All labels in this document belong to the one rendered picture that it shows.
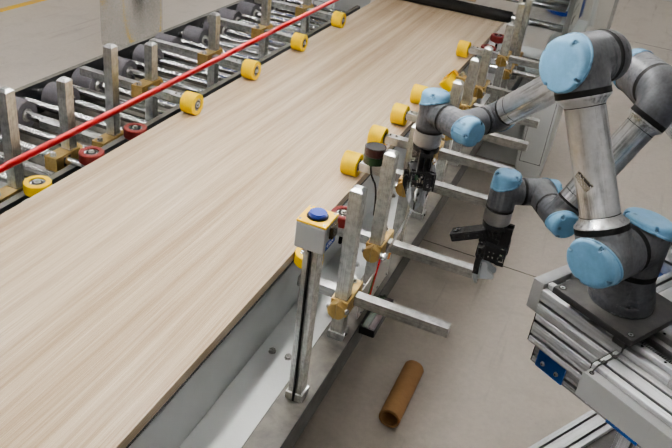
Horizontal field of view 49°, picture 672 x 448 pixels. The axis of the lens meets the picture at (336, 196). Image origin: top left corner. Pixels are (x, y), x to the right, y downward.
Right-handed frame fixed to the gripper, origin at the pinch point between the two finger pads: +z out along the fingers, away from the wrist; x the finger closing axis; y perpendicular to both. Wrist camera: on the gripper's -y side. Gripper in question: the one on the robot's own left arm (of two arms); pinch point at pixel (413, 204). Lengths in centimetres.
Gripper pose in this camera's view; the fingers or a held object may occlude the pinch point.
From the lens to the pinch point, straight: 209.5
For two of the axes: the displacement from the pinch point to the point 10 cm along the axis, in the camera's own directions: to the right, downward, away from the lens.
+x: 9.9, 1.2, 0.1
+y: -0.5, 4.9, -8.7
